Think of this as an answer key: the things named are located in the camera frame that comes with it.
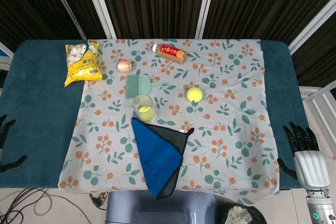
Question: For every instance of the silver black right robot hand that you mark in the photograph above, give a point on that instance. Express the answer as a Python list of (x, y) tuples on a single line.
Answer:
[(311, 167)]

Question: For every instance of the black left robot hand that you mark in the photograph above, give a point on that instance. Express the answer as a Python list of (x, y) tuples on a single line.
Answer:
[(4, 129)]

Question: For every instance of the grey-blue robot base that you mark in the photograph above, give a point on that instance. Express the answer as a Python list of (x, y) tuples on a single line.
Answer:
[(160, 209)]

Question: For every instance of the clear cup with ball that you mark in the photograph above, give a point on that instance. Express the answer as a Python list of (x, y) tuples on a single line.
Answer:
[(139, 103)]

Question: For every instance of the teal fleece table cover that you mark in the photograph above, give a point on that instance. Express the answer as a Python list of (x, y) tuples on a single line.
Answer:
[(39, 119)]

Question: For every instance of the white metal rack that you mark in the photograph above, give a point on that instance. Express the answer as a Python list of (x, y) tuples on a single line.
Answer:
[(319, 100)]

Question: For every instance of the crumpled white paper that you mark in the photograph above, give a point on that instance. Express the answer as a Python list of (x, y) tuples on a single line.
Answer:
[(239, 214)]

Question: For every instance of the floral print tablecloth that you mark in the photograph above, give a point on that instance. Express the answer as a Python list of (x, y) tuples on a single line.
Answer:
[(225, 119)]

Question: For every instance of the yellow marshmallow bag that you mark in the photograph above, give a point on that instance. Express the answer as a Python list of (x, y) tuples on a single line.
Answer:
[(82, 66)]

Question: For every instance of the black waste bin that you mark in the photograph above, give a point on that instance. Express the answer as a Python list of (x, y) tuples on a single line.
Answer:
[(223, 214)]

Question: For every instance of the brown onion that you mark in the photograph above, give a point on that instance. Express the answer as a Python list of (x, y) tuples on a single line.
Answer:
[(124, 65)]

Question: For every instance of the green dustpan brush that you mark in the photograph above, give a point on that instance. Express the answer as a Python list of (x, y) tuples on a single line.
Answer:
[(137, 85)]

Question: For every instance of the blue and grey folded cloth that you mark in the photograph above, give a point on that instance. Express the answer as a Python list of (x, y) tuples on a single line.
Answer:
[(157, 153)]

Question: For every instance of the brown drink bottle red label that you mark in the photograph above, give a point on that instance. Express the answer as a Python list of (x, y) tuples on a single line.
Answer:
[(170, 53)]

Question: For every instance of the white and blue frame piece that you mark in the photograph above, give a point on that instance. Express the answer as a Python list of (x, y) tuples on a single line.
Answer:
[(5, 52)]

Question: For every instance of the thin grey partition post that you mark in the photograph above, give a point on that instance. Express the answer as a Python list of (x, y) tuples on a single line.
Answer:
[(65, 6)]

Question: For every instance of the white partition post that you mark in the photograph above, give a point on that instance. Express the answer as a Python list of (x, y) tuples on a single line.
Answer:
[(207, 3), (98, 3), (312, 24)]

